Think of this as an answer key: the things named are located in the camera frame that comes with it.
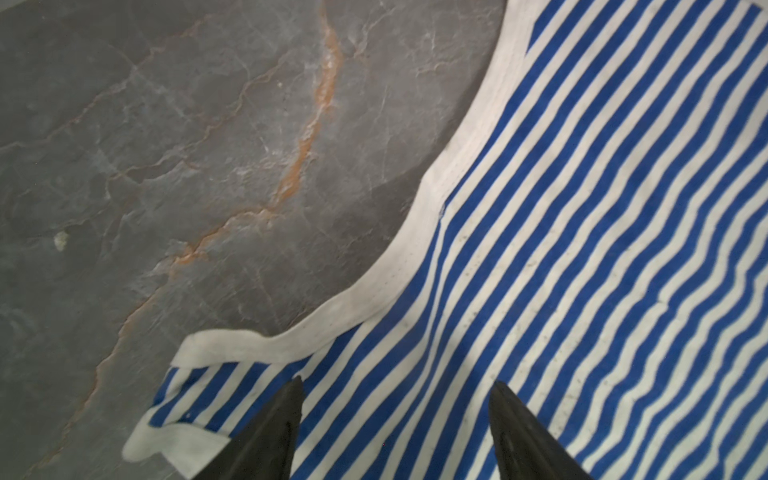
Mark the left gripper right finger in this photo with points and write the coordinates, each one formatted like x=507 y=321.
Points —
x=524 y=449

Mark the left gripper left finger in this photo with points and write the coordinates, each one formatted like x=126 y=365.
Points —
x=265 y=447

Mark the blue white striped tank top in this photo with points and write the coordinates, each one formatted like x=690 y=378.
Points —
x=594 y=236

